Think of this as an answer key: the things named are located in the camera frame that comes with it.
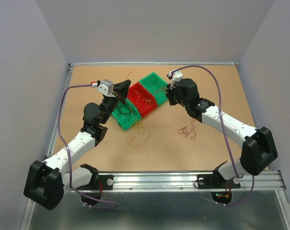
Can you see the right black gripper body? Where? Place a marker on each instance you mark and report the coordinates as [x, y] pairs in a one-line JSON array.
[[174, 97]]

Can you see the red plastic bin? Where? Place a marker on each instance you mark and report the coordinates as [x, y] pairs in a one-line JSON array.
[[142, 99]]

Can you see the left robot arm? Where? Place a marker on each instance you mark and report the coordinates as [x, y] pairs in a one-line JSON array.
[[49, 180]]

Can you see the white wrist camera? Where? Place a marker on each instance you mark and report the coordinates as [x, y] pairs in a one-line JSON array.
[[174, 77], [105, 87]]

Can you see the green plastic bin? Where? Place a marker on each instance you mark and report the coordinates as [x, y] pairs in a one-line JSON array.
[[156, 86], [126, 114]]

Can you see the far green plastic bin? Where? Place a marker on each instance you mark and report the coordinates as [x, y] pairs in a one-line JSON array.
[[156, 86]]

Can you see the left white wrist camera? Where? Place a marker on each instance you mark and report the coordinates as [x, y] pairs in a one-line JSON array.
[[105, 87]]

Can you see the near green plastic bin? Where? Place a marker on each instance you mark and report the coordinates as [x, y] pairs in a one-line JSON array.
[[126, 114]]

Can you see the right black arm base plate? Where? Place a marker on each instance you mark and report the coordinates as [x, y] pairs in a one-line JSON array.
[[214, 181]]

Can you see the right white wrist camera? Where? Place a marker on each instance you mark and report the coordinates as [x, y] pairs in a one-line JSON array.
[[174, 77]]

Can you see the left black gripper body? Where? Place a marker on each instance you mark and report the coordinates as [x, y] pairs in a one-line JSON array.
[[110, 103]]

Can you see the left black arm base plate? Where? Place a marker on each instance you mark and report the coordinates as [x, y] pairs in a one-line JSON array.
[[100, 182]]

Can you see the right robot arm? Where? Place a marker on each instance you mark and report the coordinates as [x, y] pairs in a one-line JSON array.
[[257, 144]]

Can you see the aluminium front rail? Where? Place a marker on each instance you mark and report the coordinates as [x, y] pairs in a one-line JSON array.
[[146, 182]]

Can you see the aluminium table edge frame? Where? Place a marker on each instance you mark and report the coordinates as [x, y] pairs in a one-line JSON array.
[[187, 65]]

